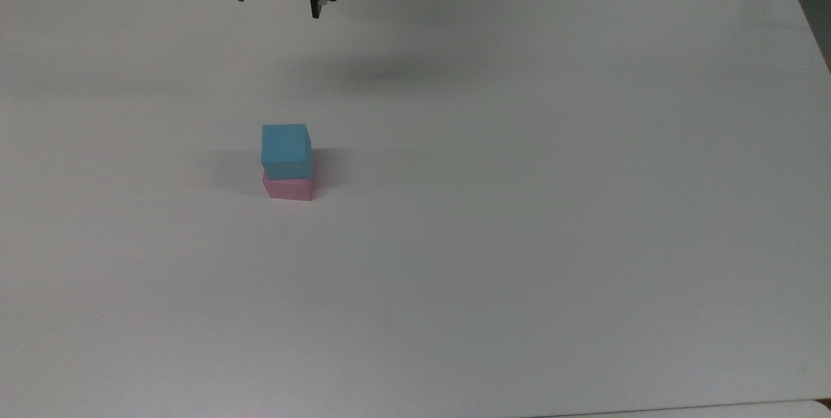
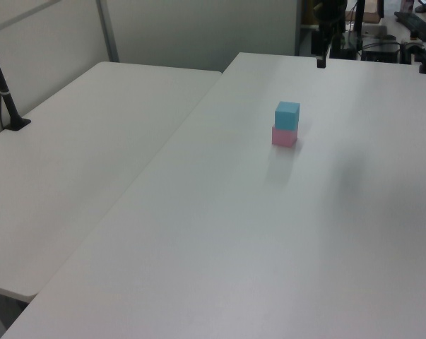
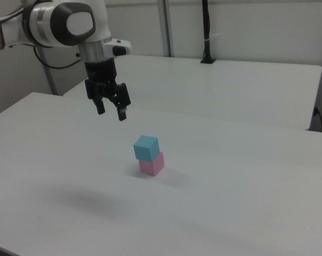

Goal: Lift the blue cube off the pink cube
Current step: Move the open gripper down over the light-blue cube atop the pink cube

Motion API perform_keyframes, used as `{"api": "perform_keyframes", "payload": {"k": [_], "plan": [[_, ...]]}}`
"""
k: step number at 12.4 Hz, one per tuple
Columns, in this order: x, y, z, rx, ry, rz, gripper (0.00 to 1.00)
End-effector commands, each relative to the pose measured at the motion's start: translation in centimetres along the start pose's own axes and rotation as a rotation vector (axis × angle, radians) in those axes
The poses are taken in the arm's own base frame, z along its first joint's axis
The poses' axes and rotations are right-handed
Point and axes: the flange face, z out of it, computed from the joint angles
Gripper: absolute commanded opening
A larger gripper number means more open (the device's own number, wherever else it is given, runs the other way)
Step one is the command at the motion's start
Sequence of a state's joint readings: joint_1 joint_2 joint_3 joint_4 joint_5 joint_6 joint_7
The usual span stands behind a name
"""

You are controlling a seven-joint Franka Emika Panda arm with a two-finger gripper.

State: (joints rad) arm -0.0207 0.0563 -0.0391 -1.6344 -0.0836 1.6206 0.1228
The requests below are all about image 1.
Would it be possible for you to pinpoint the blue cube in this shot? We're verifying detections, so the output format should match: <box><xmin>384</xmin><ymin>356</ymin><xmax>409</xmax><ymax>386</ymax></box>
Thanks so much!
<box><xmin>260</xmin><ymin>123</ymin><xmax>313</xmax><ymax>181</ymax></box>

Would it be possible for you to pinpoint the pink cube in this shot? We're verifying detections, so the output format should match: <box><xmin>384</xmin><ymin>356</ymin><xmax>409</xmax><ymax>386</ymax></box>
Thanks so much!
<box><xmin>262</xmin><ymin>168</ymin><xmax>316</xmax><ymax>202</ymax></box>

